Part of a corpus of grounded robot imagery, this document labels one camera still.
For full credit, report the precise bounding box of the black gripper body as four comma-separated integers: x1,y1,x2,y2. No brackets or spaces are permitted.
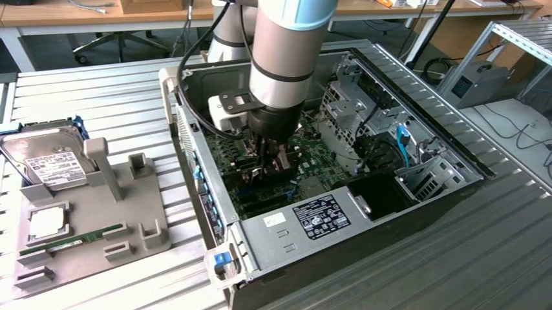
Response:
247,101,306,145

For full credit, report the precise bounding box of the graphics card with black fan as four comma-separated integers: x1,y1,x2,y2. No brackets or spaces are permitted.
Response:
222,161,299,191

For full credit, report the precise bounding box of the CPU socket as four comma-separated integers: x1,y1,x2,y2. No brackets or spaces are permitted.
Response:
235,138,259,162

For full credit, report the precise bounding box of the green motherboard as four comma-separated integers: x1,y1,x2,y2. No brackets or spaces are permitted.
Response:
202,109,358,217

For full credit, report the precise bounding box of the black long expansion slot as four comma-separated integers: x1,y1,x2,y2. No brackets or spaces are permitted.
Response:
244,203,283,216
238,192,289,207

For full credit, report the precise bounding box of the perforated metal drive cage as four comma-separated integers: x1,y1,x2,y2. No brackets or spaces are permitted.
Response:
321,80,392,164

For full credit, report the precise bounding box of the open PC case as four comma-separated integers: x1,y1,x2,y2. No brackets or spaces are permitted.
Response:
158,39,497,310

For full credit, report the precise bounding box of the silver power supply with label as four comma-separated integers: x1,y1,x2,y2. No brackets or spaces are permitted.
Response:
238,185,374,273

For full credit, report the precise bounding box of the silver disk bay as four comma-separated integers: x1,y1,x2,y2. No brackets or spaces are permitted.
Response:
394,156,466,203

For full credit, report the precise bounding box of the black office chair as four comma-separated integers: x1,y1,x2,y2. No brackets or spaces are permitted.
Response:
72,30,170,64

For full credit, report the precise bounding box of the blue disk caddy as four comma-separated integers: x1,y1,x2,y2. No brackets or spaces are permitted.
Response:
0,114,91,148

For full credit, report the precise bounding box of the grey parts rack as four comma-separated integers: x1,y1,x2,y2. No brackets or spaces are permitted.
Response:
12,137,174,291

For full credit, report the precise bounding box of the black stand pole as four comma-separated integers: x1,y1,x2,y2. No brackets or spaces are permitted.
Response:
408,0,457,70

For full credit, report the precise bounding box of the green RAM stick with sticker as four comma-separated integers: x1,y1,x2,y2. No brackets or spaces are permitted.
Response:
20,225,124,258

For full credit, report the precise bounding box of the silver hard disk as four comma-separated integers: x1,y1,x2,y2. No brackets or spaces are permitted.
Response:
0,127,99,193

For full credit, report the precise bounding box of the silver CPU chip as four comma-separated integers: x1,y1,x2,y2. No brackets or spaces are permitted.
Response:
28,209,69,242

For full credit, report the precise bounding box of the wooden desk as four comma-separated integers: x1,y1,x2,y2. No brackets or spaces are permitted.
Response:
0,0,216,74
330,0,544,65

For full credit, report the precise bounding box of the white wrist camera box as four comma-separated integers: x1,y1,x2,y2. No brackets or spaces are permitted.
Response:
208,92,266,133

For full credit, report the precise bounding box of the black drive wire bundle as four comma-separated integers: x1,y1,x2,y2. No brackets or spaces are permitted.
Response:
357,96,409,172

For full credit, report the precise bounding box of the thick black camera cable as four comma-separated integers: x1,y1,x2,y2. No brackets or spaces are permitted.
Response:
178,0,259,140

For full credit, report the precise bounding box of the blue disk wire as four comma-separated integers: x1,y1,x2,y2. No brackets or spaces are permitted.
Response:
394,124,414,169

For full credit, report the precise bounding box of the thin hanging grey cable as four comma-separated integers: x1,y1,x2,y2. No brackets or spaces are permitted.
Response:
171,0,194,58

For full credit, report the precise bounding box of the grey box unit with handle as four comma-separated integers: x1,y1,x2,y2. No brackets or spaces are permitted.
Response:
437,61,510,110

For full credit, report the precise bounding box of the grey cable on desk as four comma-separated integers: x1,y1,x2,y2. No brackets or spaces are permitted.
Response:
67,0,116,14

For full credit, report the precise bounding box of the aluminium frame rack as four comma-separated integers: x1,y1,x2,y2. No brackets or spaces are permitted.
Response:
436,19,552,107

